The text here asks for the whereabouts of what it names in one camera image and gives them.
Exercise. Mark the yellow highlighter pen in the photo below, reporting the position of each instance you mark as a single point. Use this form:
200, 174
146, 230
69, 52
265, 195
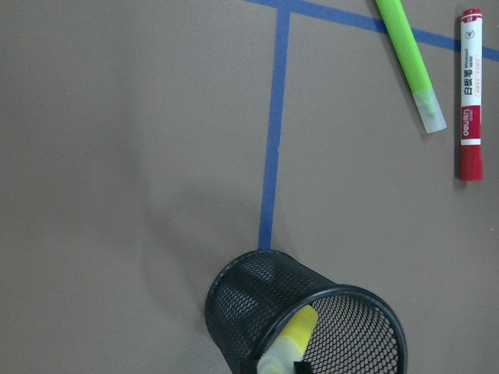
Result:
288, 349

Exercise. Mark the green highlighter pen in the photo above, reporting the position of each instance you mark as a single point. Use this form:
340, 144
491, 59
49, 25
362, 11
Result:
404, 43

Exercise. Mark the black mesh pen cup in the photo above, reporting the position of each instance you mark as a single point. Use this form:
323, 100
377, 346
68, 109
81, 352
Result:
255, 295

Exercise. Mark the red marker pen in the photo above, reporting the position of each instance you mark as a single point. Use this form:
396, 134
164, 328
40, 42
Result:
471, 65

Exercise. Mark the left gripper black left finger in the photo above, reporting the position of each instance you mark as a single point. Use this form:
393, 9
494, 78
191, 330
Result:
248, 367

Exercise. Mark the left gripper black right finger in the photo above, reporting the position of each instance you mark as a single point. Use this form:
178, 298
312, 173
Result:
302, 367

